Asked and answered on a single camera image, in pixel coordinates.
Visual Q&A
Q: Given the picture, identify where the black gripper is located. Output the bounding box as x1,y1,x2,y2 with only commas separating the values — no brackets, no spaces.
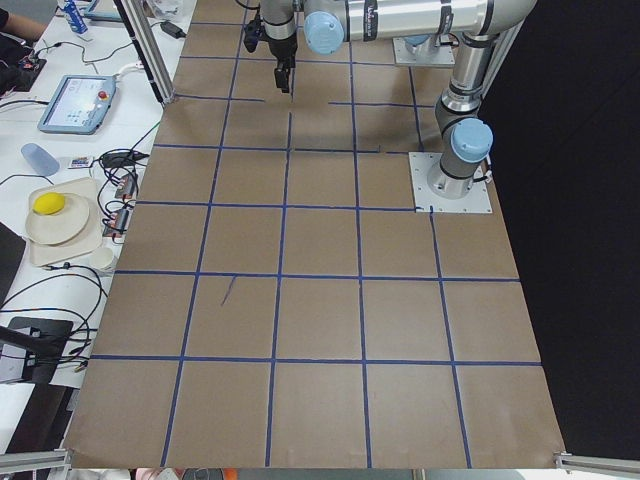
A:
269,35,298,94

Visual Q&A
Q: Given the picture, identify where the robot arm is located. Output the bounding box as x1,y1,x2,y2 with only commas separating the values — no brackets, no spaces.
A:
243,0,536,136

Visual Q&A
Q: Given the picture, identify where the black monitor stand base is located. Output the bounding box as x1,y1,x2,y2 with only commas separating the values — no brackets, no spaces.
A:
1,316,73,384

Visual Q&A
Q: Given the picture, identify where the black power adapter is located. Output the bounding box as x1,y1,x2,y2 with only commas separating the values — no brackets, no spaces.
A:
160,21,186,39

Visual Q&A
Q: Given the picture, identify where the left teach pendant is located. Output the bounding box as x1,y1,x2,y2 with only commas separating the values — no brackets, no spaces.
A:
38,75,117,135

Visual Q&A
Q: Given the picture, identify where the cream tray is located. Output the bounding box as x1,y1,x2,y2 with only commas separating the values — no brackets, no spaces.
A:
25,177,102,267

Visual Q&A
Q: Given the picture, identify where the white paper cup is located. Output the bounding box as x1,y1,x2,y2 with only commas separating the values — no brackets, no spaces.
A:
89,247,118,275

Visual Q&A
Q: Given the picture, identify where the translucent plastic cup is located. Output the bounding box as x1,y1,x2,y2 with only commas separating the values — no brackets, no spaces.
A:
21,143,60,177

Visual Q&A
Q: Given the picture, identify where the yellow lemon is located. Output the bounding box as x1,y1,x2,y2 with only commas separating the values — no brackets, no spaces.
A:
32,192,66,215

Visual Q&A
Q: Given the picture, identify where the cream plate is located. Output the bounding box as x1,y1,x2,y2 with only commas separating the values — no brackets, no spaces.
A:
25,194,90,245

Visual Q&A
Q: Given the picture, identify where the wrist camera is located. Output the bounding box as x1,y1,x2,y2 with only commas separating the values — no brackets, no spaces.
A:
243,13,263,53

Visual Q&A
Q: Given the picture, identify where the aluminium frame post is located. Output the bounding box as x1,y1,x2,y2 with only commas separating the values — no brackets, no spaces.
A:
114,0,175,106

